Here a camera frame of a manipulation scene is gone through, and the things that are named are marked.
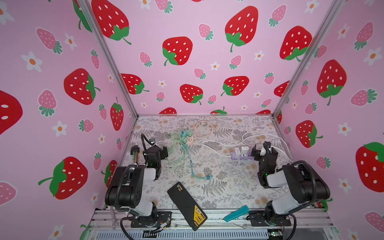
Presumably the light green usb cable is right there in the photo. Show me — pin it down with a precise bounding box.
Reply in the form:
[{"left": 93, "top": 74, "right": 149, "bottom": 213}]
[{"left": 164, "top": 131, "right": 188, "bottom": 168}]

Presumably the teal plastic handle tool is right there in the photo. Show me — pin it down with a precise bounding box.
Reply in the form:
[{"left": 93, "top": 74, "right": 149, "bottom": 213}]
[{"left": 224, "top": 206, "right": 250, "bottom": 223}]

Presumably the round pink power socket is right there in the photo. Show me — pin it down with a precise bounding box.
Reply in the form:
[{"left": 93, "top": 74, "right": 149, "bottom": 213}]
[{"left": 185, "top": 137, "right": 195, "bottom": 146}]

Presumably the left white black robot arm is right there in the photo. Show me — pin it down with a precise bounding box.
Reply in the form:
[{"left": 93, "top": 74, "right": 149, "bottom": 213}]
[{"left": 105, "top": 134, "right": 168, "bottom": 226}]

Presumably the black rectangular case yellow label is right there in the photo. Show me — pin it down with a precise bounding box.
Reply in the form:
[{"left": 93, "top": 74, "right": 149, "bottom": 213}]
[{"left": 167, "top": 182, "right": 208, "bottom": 231}]

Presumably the purple white power strip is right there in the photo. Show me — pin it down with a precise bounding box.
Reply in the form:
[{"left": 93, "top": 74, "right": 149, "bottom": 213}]
[{"left": 231, "top": 152, "right": 254, "bottom": 161}]

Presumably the white charger on strip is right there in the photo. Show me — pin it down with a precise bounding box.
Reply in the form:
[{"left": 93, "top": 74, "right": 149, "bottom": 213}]
[{"left": 241, "top": 146, "right": 249, "bottom": 155}]

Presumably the hex key set holder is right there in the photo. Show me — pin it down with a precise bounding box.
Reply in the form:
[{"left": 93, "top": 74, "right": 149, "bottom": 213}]
[{"left": 130, "top": 145, "right": 140, "bottom": 165}]

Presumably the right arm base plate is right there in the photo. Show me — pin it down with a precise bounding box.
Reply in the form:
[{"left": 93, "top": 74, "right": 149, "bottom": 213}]
[{"left": 246, "top": 211, "right": 292, "bottom": 227}]

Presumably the light green usb charger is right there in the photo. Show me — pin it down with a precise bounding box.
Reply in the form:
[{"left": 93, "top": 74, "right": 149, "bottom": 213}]
[{"left": 186, "top": 130, "right": 193, "bottom": 137}]

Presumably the white power strip cable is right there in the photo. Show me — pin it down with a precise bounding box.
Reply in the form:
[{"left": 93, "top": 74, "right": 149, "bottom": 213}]
[{"left": 200, "top": 129, "right": 292, "bottom": 176}]

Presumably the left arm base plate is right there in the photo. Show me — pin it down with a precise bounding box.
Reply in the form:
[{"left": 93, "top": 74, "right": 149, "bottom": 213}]
[{"left": 131, "top": 211, "right": 172, "bottom": 228}]

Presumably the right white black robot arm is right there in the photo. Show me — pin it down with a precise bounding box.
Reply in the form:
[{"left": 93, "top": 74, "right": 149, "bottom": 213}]
[{"left": 247, "top": 142, "right": 331, "bottom": 227}]

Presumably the aluminium front rail frame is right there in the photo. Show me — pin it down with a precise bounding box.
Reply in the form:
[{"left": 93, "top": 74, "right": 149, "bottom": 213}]
[{"left": 84, "top": 208, "right": 341, "bottom": 240}]

